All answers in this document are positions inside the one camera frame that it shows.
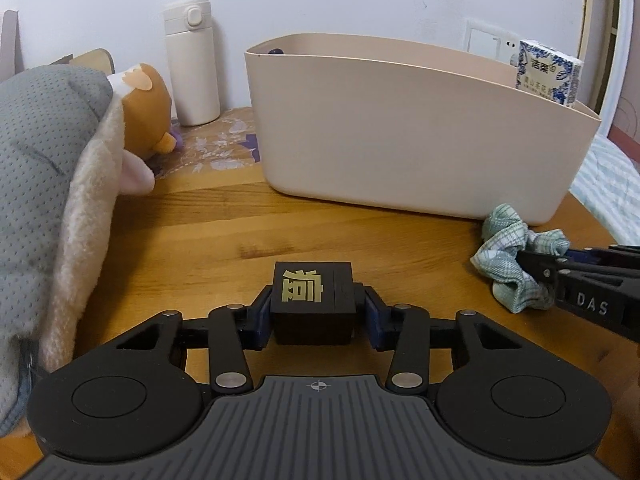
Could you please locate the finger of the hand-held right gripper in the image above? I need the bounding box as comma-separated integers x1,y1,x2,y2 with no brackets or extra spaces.
515,249,571,297
565,244,640,273

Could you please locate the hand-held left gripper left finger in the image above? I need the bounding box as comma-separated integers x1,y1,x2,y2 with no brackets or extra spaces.
116,282,275,395

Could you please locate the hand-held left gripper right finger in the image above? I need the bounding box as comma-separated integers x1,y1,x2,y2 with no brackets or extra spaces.
356,282,522,395

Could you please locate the green checked cloth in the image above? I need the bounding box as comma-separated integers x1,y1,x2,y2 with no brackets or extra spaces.
470,203,571,314

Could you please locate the black box with gold print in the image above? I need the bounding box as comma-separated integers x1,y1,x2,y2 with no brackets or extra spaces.
270,261,358,346

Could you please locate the beige plastic container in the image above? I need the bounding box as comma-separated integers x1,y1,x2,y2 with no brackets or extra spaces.
244,34,602,227

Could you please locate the light blue blanket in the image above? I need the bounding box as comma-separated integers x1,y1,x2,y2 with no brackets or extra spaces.
570,135,640,246

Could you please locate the floral table mat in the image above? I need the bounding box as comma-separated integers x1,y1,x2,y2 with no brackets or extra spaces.
150,107,266,181

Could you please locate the blue white tissue packet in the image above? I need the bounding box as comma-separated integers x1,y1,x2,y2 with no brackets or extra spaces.
515,40,585,108

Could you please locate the orange brown plush toy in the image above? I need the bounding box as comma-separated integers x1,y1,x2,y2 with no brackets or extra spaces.
106,63,178,156

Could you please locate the white thermos bottle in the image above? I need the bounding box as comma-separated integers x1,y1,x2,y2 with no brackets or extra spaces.
163,1,221,127

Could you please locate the grey and cream plush cushion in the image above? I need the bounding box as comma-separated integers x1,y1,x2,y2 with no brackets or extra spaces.
0,66,157,436

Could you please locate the wooden stand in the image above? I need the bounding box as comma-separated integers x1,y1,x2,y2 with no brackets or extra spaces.
50,49,116,77

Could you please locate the white board panel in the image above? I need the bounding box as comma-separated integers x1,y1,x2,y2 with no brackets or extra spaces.
0,9,26,83

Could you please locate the white wall socket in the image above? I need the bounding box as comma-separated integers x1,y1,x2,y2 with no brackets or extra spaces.
465,19,523,67

